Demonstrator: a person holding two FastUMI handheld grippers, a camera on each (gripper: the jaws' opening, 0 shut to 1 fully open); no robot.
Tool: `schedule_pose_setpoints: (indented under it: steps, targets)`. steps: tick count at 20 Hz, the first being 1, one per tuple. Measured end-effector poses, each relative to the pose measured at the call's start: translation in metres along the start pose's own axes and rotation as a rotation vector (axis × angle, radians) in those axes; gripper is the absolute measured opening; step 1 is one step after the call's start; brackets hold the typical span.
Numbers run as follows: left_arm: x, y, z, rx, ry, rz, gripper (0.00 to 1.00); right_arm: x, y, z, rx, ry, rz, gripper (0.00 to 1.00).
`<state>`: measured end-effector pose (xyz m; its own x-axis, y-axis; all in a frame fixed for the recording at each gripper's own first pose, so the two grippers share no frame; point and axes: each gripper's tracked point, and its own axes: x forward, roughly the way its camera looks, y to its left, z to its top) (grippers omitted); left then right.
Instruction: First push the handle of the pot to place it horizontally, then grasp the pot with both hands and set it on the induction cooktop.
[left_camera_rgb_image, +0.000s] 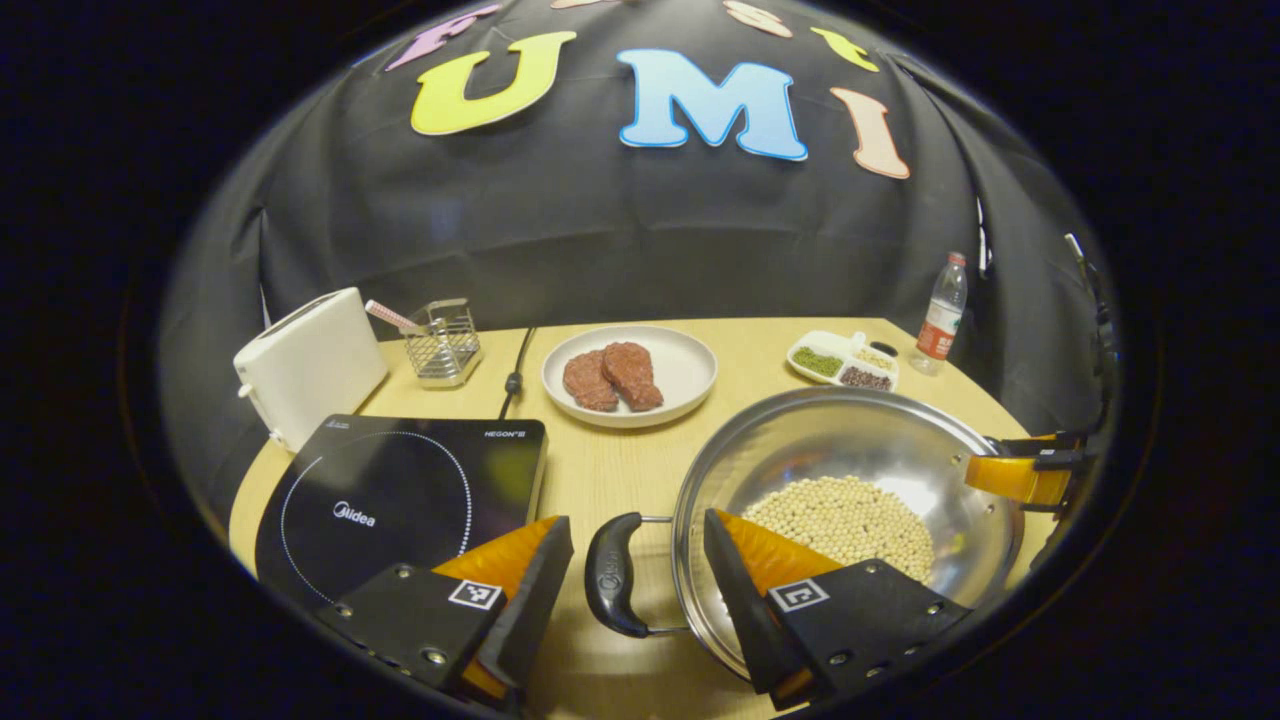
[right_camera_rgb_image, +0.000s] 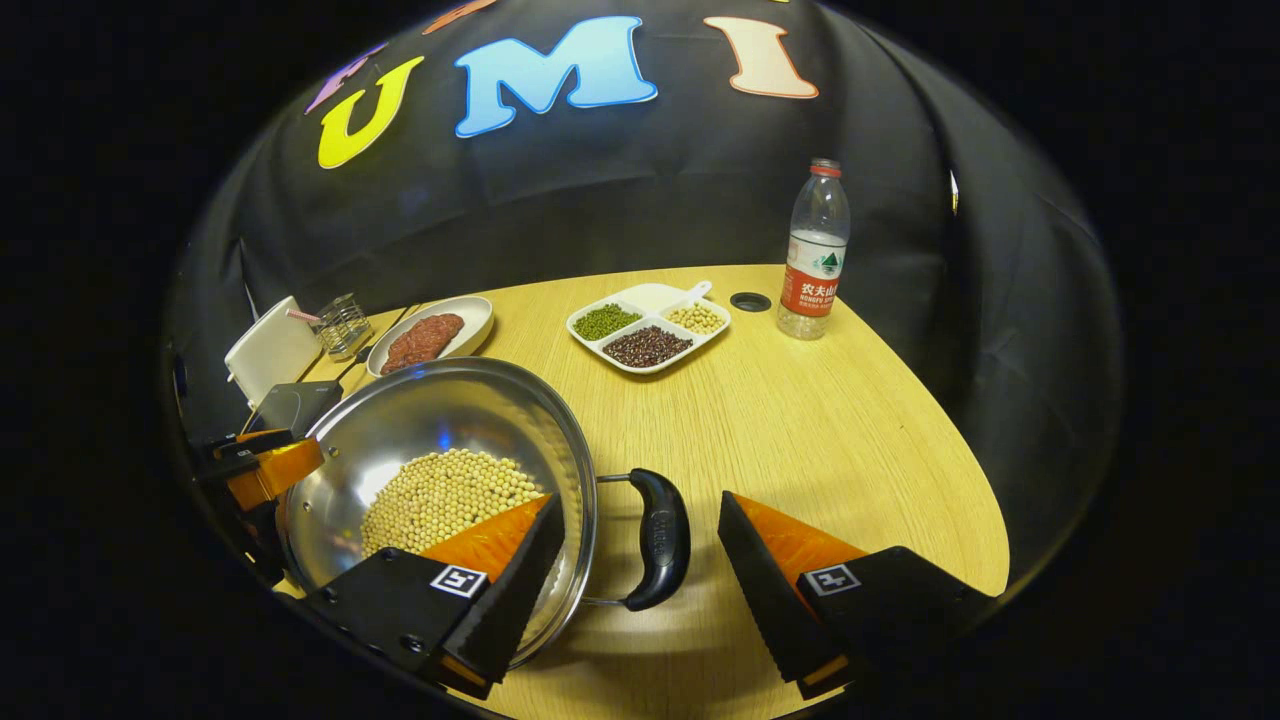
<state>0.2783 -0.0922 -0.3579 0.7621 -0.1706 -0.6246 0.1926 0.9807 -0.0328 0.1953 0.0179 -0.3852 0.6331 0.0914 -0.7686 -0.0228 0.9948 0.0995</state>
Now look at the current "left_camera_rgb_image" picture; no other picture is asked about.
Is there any pink utensil handle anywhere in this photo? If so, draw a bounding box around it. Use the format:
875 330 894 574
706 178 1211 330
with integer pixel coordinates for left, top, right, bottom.
364 299 421 336

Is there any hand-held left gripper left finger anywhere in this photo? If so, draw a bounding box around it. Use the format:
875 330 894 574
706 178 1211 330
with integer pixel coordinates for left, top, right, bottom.
318 515 576 713

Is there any pile of soybeans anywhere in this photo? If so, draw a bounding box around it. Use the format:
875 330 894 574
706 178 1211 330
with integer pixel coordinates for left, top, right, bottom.
742 475 936 586

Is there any black backdrop cloth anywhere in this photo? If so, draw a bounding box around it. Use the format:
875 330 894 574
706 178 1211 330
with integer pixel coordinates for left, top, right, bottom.
160 0 1111 501

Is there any white divided bean dish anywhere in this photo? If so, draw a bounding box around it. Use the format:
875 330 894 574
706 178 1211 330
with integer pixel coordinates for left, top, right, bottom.
786 330 900 393

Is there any black induction cooktop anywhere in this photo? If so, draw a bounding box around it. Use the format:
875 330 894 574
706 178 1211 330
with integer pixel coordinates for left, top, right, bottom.
255 414 549 609

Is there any brown meat patty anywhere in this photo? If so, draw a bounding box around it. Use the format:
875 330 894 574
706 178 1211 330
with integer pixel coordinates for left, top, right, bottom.
601 342 665 413
562 350 621 413

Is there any white toaster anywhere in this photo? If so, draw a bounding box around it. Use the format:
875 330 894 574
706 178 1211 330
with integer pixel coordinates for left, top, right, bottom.
233 287 390 454

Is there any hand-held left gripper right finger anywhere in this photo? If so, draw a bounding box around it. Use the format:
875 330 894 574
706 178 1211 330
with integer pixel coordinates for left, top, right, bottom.
703 508 973 713

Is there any black power cable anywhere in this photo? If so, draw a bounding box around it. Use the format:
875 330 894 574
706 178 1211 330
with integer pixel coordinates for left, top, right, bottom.
497 326 538 421

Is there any stainless steel pot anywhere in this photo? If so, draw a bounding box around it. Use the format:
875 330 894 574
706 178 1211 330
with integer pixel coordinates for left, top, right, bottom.
585 386 1026 683

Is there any plastic water bottle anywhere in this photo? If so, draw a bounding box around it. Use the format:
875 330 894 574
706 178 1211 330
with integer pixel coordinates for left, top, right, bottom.
910 252 969 377

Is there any wire mesh utensil holder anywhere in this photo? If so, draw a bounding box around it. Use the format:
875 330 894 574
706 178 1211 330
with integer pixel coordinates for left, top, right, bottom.
403 298 484 389

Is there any white round plate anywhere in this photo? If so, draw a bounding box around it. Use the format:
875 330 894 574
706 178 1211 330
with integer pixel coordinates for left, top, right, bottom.
541 325 719 430

